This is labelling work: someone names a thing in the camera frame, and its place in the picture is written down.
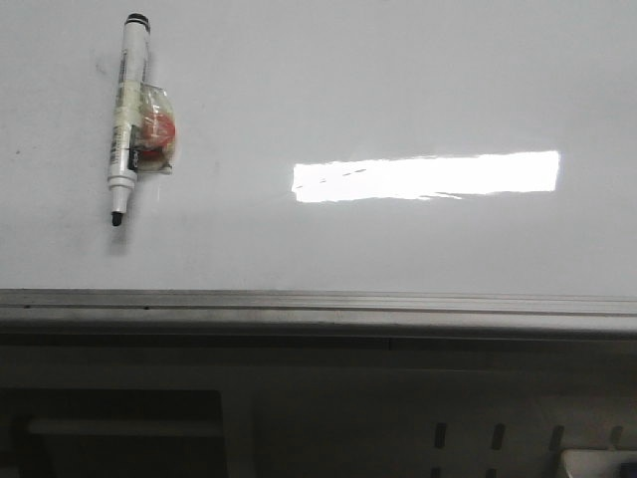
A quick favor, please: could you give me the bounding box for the red magnet taped to marker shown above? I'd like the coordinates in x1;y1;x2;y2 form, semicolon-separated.
131;84;177;174

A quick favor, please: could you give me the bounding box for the white whiteboard marker pen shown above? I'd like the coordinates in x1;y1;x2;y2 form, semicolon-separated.
107;13;150;227

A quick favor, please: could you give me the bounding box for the white whiteboard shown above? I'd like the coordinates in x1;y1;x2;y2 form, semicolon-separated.
1;1;636;297

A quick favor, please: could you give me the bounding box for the white box with blue item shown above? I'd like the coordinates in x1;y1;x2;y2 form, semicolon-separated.
556;449;636;478

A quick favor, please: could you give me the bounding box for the grey perforated metal panel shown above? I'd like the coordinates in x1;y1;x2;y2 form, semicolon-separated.
1;343;636;477

